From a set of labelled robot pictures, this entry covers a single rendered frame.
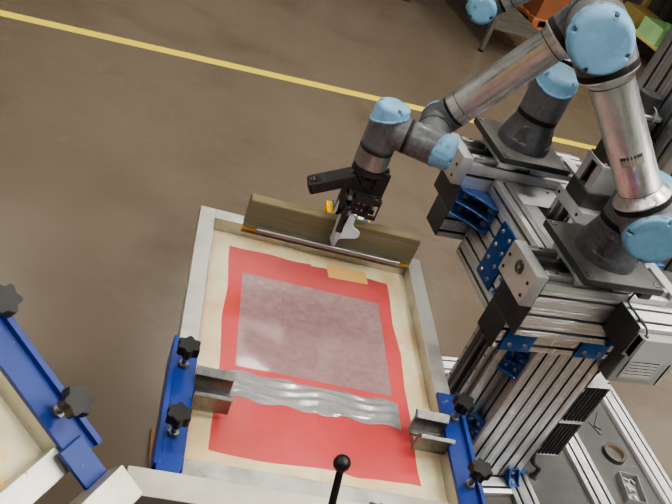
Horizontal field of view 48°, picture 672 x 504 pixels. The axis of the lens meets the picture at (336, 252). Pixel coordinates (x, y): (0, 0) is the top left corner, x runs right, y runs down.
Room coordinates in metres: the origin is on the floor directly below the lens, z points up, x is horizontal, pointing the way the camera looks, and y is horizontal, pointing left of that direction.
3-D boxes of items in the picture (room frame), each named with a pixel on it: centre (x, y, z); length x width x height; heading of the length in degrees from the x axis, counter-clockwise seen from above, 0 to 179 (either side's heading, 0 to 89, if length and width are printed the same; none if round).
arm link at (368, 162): (1.48, 0.01, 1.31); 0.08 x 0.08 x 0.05
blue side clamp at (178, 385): (0.92, 0.16, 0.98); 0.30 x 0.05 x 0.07; 17
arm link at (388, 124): (1.48, 0.00, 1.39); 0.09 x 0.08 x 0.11; 90
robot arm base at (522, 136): (2.05, -0.36, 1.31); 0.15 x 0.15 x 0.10
